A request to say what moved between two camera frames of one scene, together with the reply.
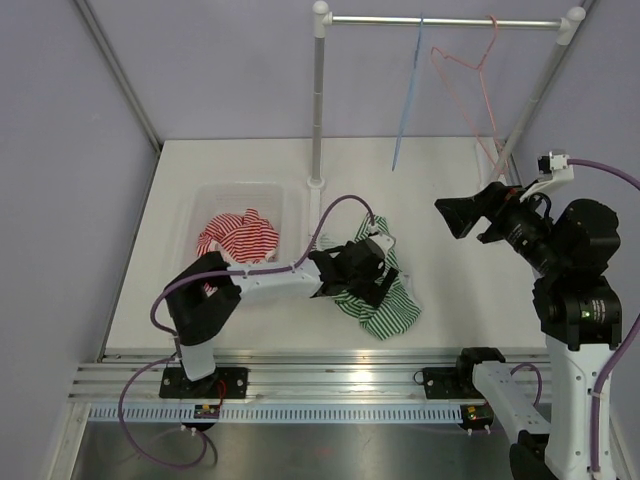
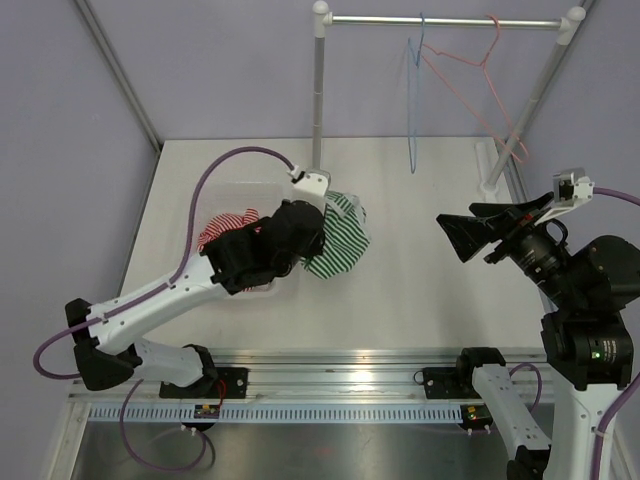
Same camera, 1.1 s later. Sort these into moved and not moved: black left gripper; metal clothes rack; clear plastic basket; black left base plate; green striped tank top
Moved: green striped tank top; black left gripper
Not moved: black left base plate; metal clothes rack; clear plastic basket
